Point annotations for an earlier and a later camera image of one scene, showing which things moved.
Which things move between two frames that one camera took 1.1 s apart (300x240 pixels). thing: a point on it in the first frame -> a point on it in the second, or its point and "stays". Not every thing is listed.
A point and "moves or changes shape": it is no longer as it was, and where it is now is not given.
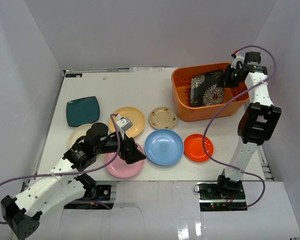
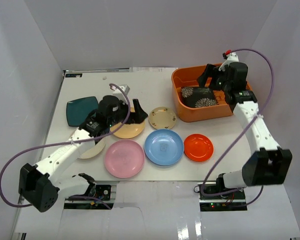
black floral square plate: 207,89 moves or changes shape
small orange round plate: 193,147 stays
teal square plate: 82,111 stays
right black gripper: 227,83 -> 210,71
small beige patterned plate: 162,118 stays
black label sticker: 73,75 stays
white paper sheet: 152,69 stays
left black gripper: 126,150 -> 129,113
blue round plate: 164,147 stays
